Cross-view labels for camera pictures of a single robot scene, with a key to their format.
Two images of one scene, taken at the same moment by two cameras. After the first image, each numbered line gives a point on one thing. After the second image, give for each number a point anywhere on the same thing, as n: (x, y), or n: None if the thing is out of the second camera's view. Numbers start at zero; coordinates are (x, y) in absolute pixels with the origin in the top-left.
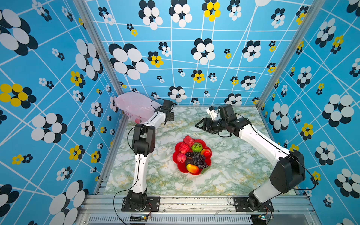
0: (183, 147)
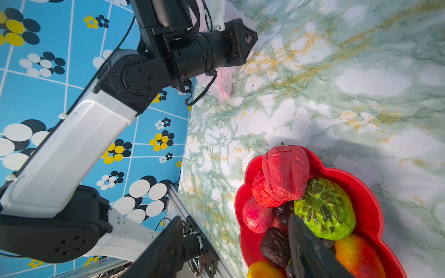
0: (265, 194)
